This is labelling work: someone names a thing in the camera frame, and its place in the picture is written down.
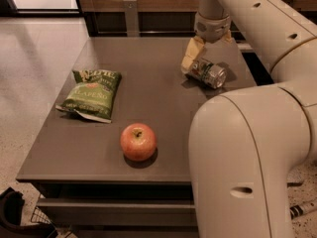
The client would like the green 7up soda can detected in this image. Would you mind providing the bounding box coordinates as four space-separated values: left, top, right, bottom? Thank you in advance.
188 59 227 89

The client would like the green jalapeno chips bag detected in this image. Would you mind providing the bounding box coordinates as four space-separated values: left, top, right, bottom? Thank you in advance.
55 69 122 123

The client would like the striped cable on floor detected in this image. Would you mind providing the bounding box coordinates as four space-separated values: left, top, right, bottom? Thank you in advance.
289 199 317 220

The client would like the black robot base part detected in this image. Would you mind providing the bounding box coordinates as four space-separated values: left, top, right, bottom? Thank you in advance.
0 187 57 238

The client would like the red apple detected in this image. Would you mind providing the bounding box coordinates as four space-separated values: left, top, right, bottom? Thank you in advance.
120 123 157 162

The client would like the wire basket under table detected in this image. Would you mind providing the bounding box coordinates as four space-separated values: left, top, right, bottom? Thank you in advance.
31 204 74 238

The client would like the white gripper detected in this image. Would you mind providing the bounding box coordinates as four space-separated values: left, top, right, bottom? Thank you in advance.
181 13 233 73

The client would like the grey table with drawer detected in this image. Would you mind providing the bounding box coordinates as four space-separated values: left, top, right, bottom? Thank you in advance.
16 37 258 238

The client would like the left metal wall bracket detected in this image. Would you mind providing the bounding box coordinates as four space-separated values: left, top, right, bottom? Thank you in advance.
124 0 140 37

